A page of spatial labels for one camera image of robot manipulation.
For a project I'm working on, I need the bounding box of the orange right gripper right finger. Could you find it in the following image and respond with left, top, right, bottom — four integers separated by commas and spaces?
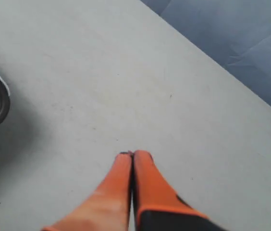
133, 150, 224, 231

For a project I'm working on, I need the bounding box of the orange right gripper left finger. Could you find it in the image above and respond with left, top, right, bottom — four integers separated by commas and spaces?
42, 152, 132, 231

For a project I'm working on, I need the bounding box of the grey wrinkled backdrop curtain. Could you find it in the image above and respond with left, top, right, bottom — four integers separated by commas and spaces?
145, 0, 271, 106

